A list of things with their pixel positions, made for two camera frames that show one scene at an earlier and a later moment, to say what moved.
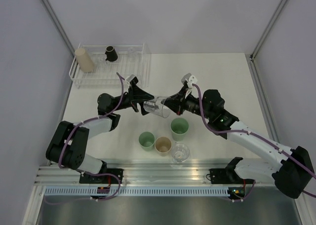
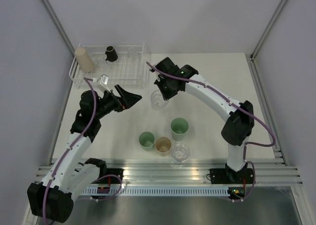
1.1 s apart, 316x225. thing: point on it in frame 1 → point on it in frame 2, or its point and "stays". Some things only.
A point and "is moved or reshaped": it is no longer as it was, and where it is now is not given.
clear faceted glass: x=180 y=152 stays
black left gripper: x=137 y=95 → x=126 y=100
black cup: x=111 y=54 stays
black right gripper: x=177 y=102 → x=167 y=95
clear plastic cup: x=155 y=106 is moved or reshaped
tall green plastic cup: x=179 y=128 stays
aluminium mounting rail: x=146 y=171 stays
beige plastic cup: x=163 y=146 stays
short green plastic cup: x=146 y=141 stays
